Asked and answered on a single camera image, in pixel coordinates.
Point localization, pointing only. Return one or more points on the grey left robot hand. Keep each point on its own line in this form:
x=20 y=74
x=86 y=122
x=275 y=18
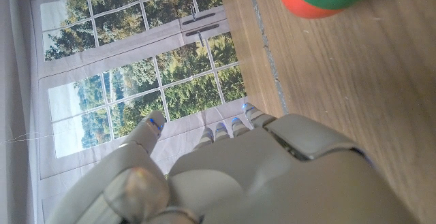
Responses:
x=272 y=176

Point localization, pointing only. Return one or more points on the printed window backdrop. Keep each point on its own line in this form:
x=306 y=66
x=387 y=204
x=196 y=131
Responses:
x=129 y=74

